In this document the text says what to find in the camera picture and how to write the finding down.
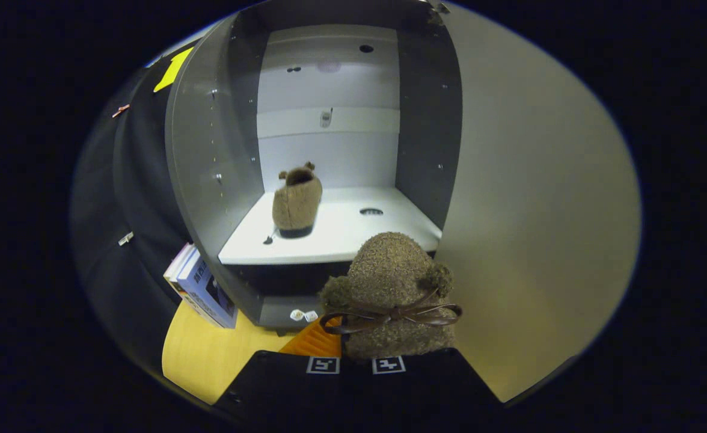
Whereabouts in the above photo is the beige shoe cabinet door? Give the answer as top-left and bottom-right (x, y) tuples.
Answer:
(435, 3), (641, 402)

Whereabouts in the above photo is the brown fuzzy shoe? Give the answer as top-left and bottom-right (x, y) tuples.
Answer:
(319, 232), (464, 360)
(272, 162), (323, 239)

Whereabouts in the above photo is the stack of books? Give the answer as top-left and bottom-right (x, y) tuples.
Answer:
(163, 242), (239, 330)

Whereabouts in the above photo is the grey shoe cabinet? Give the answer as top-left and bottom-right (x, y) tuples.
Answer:
(165, 0), (464, 331)

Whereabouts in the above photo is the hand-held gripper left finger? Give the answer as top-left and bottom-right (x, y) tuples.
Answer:
(212, 319), (357, 433)

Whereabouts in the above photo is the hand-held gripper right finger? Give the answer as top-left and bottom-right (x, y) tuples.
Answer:
(357, 349), (504, 433)

